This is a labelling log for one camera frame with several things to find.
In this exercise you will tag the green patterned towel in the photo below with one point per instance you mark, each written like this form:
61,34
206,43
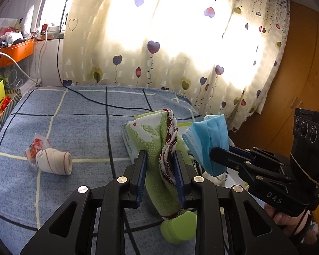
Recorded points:
154,143

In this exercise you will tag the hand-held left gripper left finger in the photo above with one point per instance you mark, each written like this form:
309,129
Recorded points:
141,182

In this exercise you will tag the blue checked bed sheet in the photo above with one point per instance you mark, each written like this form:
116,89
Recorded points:
82,127

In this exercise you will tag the person's right hand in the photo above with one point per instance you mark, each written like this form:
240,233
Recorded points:
280,217

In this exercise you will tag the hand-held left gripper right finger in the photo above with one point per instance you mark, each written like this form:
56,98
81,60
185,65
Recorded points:
178,182

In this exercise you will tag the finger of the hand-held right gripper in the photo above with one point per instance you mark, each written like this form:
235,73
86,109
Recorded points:
257,155
228,159

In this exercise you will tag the heart print curtain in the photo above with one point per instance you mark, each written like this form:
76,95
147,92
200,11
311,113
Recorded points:
175,45

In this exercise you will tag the wooden wardrobe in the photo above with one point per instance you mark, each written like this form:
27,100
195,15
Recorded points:
303,58

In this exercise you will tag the rolled beige red-striped sock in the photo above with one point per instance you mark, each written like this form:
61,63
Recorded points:
54,162

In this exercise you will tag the striped cardboard box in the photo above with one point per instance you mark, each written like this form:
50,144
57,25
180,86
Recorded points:
8,114

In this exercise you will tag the orange shelf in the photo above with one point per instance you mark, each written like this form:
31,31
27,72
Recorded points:
16,54

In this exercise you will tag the light blue wet wipes pack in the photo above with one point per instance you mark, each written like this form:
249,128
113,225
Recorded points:
130,146

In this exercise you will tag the red snack packet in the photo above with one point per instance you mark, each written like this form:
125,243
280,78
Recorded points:
36,146

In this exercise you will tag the red tinsel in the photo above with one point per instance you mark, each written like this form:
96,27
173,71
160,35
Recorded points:
4,102

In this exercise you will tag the blue face mask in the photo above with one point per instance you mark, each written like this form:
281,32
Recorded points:
210,138

